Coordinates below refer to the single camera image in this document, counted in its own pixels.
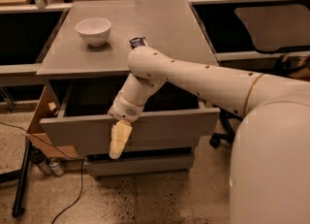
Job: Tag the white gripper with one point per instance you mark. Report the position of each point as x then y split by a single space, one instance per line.
124 109

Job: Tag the grey top drawer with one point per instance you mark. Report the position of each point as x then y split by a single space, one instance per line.
171 118

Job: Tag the grey drawer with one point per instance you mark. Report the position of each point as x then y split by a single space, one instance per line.
171 118
140 165

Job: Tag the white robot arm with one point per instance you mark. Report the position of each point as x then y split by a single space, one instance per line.
270 163

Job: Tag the grey bottom drawer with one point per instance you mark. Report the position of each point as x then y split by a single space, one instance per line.
140 165

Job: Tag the grey drawer cabinet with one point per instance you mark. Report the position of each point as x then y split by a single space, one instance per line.
167 25

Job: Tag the silver can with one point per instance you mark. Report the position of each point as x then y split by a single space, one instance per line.
56 166

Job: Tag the dark bottle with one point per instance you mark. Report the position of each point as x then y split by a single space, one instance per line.
40 160

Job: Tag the dark blue snack packet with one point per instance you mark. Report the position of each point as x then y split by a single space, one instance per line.
138 42

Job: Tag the white ceramic bowl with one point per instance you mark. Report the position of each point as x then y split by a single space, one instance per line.
94 31

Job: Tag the black stand leg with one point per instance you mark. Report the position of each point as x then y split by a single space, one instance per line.
20 176

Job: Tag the black office chair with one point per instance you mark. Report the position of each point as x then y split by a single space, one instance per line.
250 42

